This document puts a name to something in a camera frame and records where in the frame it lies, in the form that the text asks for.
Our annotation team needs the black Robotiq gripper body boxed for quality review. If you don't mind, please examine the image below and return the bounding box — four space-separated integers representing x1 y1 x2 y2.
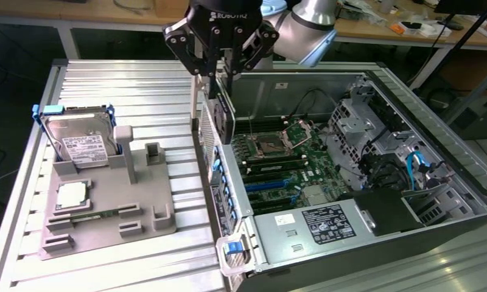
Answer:
185 0 264 51

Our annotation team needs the black graphics card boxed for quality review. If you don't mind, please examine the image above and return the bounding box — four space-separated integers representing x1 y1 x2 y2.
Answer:
208 50 237 146

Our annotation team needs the blue expansion slot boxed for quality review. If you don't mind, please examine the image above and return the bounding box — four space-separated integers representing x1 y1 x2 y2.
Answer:
244 179 293 193

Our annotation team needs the black expansion slot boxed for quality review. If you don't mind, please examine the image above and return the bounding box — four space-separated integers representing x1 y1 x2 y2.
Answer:
249 198 297 213

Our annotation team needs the open socket cover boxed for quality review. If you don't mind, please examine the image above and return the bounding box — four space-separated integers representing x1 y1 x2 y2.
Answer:
280 119 323 150

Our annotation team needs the CPU socket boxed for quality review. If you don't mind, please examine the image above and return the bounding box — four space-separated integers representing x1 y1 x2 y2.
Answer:
252 131 295 159

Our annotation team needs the metal drive cage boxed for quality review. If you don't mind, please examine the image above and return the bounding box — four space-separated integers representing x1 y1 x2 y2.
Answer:
327 76 415 184

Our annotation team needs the silver hard disk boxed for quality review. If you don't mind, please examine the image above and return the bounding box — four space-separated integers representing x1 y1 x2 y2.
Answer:
42 113 117 170

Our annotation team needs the blue disk caddy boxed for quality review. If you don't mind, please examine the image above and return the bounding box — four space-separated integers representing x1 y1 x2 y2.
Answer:
32 103 125 159

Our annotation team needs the black installed RAM stick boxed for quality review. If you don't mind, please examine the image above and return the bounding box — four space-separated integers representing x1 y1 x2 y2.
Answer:
247 158 308 176

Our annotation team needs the white black plastic part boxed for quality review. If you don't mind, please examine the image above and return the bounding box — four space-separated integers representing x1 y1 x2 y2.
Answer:
399 19 449 39

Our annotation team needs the green motherboard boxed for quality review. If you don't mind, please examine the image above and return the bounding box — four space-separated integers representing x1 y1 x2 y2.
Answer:
226 117 355 214

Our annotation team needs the silver chipset heatsink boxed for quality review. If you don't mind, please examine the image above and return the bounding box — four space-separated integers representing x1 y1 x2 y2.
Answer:
301 186 331 206

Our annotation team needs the black slanted pole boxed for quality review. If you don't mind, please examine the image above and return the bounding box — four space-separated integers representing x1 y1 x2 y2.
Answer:
405 12 487 89

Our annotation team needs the grey parts rack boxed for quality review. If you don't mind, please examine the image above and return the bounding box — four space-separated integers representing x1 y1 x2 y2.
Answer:
36 125 177 262

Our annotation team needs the silver CPU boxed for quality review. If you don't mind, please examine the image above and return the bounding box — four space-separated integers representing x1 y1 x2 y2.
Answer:
54 182 90 210

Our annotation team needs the green RAM stick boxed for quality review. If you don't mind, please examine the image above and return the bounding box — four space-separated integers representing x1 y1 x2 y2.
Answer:
69 210 121 222

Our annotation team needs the dark box under desk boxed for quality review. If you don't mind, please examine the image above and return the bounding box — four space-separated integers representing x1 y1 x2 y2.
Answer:
449 96 487 141

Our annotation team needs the black plastic shroud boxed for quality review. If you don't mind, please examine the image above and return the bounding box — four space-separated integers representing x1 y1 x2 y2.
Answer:
353 188 428 237

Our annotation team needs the grey power supply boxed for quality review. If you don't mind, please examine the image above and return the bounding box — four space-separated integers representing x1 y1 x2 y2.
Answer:
252 199 376 266

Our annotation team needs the metal disk bay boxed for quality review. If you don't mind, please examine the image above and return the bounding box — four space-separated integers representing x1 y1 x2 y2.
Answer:
401 182 461 227

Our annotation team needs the open black PC case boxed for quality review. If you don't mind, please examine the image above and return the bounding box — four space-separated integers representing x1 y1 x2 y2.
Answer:
189 68 487 292

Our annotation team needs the thin black looped wire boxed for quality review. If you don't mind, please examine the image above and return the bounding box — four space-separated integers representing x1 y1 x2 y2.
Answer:
287 88 339 118

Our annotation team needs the wooden desk white frame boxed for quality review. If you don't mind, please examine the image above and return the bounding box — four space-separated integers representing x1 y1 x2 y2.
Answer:
0 0 487 89

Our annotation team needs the black wire bundle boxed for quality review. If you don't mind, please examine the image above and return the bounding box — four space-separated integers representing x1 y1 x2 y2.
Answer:
357 151 411 193

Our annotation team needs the blue SATA wire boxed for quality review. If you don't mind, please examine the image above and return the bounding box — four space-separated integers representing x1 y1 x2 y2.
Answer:
404 145 436 193

